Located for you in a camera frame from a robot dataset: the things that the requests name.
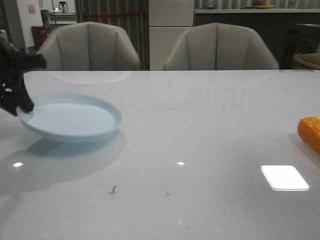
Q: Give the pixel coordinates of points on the white cabinet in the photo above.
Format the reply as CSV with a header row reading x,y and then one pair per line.
x,y
167,20

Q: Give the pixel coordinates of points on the light blue round plate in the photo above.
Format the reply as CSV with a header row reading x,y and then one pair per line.
x,y
71,118

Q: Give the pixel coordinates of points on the right beige upholstered chair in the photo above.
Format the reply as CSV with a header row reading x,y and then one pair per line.
x,y
220,47

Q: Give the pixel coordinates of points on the red barrier belt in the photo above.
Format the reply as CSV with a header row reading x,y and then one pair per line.
x,y
108,16

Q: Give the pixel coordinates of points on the left beige upholstered chair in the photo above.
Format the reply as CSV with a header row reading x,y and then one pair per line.
x,y
89,46

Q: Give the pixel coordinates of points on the beige upholstered chair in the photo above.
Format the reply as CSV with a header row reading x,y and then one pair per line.
x,y
89,46
220,47

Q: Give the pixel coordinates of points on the pink wall poster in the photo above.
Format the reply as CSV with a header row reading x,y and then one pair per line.
x,y
31,9

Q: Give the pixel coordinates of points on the orange toy corn cob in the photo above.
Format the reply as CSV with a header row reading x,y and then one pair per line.
x,y
309,131

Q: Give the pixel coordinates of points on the dark grey counter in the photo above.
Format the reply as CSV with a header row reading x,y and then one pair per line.
x,y
275,26

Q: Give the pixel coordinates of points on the fruit bowl on counter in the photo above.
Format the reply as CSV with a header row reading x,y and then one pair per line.
x,y
260,4

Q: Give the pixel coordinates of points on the kettle on background table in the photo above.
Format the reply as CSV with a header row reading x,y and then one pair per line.
x,y
63,6

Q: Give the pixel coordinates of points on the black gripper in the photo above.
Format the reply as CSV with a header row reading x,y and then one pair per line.
x,y
13,65

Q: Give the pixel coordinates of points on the red trash bin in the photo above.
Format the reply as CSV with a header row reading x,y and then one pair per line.
x,y
39,35

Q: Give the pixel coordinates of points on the beige cushion at right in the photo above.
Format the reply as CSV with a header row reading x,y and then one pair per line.
x,y
310,60

